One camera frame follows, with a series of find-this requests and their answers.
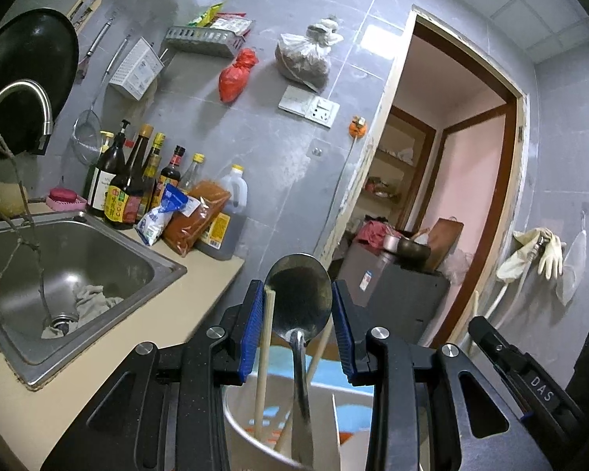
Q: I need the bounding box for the steel peeler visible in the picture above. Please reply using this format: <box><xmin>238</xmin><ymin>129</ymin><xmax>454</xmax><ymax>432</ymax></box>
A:
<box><xmin>77</xmin><ymin>17</ymin><xmax>116</xmax><ymax>79</ymax></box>

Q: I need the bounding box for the dark metal bowl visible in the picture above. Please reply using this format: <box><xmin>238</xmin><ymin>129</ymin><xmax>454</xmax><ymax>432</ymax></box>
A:
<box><xmin>397</xmin><ymin>237</ymin><xmax>432</xmax><ymax>270</ymax></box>

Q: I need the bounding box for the pink soap dish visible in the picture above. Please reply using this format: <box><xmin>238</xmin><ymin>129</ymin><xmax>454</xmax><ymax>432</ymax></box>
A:
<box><xmin>46</xmin><ymin>187</ymin><xmax>88</xmax><ymax>213</ymax></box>

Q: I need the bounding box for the striped blanket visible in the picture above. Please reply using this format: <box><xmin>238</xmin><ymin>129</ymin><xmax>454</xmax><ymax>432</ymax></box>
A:
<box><xmin>248</xmin><ymin>353</ymin><xmax>375</xmax><ymax>452</ymax></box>

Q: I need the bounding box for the stainless steel sink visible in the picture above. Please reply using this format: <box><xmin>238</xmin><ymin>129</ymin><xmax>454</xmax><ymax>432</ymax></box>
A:
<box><xmin>0</xmin><ymin>211</ymin><xmax>188</xmax><ymax>393</ymax></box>

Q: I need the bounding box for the red white snack packet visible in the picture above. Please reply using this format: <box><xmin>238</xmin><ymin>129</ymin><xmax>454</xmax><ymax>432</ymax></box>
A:
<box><xmin>209</xmin><ymin>15</ymin><xmax>254</xmax><ymax>36</ymax></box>

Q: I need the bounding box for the dark grey cabinet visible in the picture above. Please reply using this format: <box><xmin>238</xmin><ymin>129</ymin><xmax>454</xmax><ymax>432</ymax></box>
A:
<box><xmin>336</xmin><ymin>243</ymin><xmax>451</xmax><ymax>349</ymax></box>

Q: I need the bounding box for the black round pan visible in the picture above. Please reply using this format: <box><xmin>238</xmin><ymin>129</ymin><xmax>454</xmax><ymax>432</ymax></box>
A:
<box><xmin>0</xmin><ymin>7</ymin><xmax>80</xmax><ymax>160</ymax></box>

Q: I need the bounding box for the yellow label soy sauce bottle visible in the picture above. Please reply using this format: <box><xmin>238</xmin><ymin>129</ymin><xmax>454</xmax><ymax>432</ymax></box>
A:
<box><xmin>103</xmin><ymin>124</ymin><xmax>154</xmax><ymax>230</ymax></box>

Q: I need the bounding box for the red plastic bag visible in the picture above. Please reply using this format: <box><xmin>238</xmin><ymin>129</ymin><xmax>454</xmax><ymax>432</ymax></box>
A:
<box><xmin>219</xmin><ymin>49</ymin><xmax>259</xmax><ymax>104</ymax></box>

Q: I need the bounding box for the clear bag of dried goods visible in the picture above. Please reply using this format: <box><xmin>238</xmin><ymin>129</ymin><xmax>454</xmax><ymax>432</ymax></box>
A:
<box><xmin>275</xmin><ymin>16</ymin><xmax>345</xmax><ymax>94</ymax></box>

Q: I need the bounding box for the clear bottle yellow cap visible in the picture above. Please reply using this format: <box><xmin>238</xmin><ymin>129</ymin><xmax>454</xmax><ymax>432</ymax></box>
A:
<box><xmin>179</xmin><ymin>153</ymin><xmax>206</xmax><ymax>194</ymax></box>

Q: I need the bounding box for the wire mesh strainer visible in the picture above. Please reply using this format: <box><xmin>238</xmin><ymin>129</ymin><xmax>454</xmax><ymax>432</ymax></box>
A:
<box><xmin>73</xmin><ymin>34</ymin><xmax>131</xmax><ymax>164</ymax></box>

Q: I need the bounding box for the white hanging box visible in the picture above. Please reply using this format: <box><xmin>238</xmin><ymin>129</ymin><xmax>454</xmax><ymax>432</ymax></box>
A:
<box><xmin>109</xmin><ymin>38</ymin><xmax>165</xmax><ymax>101</ymax></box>

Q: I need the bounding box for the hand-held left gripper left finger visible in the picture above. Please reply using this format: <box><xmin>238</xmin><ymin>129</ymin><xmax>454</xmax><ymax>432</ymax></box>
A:
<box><xmin>42</xmin><ymin>279</ymin><xmax>268</xmax><ymax>471</ymax></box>

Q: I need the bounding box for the metal wall shelf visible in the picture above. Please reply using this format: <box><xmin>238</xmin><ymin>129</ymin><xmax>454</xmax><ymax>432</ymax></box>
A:
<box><xmin>164</xmin><ymin>24</ymin><xmax>246</xmax><ymax>58</ymax></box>

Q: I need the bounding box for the dark bottle yellow cap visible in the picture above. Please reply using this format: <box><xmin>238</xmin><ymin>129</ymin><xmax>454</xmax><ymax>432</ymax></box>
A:
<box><xmin>140</xmin><ymin>132</ymin><xmax>166</xmax><ymax>214</ymax></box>

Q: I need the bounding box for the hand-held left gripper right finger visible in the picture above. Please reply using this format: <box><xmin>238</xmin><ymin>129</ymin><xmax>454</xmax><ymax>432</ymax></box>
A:
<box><xmin>331</xmin><ymin>279</ymin><xmax>553</xmax><ymax>471</ymax></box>

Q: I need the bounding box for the wooden door frame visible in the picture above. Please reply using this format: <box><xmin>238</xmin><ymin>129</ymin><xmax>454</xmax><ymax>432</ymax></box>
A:
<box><xmin>319</xmin><ymin>5</ymin><xmax>528</xmax><ymax>349</ymax></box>

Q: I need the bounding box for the white shower hose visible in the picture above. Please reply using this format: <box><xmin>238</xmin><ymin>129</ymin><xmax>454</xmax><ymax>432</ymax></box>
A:
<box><xmin>471</xmin><ymin>240</ymin><xmax>545</xmax><ymax>334</ymax></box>

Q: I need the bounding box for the wooden shelf unit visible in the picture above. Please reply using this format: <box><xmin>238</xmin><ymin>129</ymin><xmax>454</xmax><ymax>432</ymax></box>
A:
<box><xmin>368</xmin><ymin>105</ymin><xmax>437</xmax><ymax>217</ymax></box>

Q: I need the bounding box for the red chili powder packet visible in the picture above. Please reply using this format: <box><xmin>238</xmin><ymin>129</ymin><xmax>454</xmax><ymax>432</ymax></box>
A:
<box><xmin>163</xmin><ymin>180</ymin><xmax>232</xmax><ymax>257</ymax></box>

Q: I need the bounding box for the yellow loofah sponge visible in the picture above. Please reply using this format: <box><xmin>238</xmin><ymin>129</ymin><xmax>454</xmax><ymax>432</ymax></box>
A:
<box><xmin>0</xmin><ymin>181</ymin><xmax>30</xmax><ymax>217</ymax></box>

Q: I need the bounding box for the blue white packet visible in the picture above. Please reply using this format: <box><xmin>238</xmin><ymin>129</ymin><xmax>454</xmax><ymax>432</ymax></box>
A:
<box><xmin>135</xmin><ymin>184</ymin><xmax>200</xmax><ymax>247</ymax></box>

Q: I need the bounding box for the wooden chopstick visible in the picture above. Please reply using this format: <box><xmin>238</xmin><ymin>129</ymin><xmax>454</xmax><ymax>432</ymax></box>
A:
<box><xmin>275</xmin><ymin>321</ymin><xmax>335</xmax><ymax>452</ymax></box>
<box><xmin>254</xmin><ymin>290</ymin><xmax>276</xmax><ymax>440</ymax></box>

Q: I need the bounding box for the white wall switch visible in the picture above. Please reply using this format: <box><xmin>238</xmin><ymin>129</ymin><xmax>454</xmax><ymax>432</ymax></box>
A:
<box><xmin>279</xmin><ymin>85</ymin><xmax>317</xmax><ymax>119</ymax></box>

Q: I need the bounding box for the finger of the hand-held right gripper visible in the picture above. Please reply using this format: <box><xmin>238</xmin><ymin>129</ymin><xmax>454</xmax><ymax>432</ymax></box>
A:
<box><xmin>468</xmin><ymin>316</ymin><xmax>531</xmax><ymax>383</ymax></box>

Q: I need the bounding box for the large steel spoon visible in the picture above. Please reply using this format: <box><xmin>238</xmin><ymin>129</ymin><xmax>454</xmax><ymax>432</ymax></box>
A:
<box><xmin>264</xmin><ymin>254</ymin><xmax>333</xmax><ymax>469</ymax></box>

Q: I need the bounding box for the red cloth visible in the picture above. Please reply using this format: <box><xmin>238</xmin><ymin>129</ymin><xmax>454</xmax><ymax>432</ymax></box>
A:
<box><xmin>356</xmin><ymin>220</ymin><xmax>398</xmax><ymax>252</ymax></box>

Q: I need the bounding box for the curved steel faucet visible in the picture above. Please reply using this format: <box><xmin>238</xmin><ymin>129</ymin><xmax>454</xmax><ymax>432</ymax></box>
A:
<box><xmin>0</xmin><ymin>80</ymin><xmax>55</xmax><ymax>157</ymax></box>

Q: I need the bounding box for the yellow green snack packet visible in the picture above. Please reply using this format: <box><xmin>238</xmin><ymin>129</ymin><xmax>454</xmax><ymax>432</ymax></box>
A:
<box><xmin>185</xmin><ymin>2</ymin><xmax>227</xmax><ymax>29</ymax></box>

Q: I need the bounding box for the hanging clear plastic bag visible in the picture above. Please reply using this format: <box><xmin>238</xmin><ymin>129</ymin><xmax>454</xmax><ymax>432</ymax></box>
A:
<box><xmin>554</xmin><ymin>230</ymin><xmax>588</xmax><ymax>305</ymax></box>

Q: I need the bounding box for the white plastic utensil holder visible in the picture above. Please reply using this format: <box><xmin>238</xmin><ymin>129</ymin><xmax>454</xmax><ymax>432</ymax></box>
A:
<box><xmin>223</xmin><ymin>373</ymin><xmax>374</xmax><ymax>471</ymax></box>

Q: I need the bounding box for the brown oil jug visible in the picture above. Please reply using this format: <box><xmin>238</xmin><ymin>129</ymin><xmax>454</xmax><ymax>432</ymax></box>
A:
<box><xmin>195</xmin><ymin>164</ymin><xmax>249</xmax><ymax>262</ymax></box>

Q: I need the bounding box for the wooden cutting board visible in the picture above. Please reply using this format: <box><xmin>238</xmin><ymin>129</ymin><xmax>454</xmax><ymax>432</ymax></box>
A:
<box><xmin>424</xmin><ymin>217</ymin><xmax>465</xmax><ymax>274</ymax></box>

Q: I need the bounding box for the grey rag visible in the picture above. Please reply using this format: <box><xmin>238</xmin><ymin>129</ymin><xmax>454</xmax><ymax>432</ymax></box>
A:
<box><xmin>42</xmin><ymin>283</ymin><xmax>124</xmax><ymax>339</ymax></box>

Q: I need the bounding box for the green bottle yellow cap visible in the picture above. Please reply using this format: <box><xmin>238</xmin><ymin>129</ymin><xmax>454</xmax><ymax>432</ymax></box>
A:
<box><xmin>82</xmin><ymin>131</ymin><xmax>115</xmax><ymax>209</ymax></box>

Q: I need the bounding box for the dark bottle red cap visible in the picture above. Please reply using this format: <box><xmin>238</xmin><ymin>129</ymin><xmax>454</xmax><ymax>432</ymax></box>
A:
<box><xmin>156</xmin><ymin>145</ymin><xmax>186</xmax><ymax>192</ymax></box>

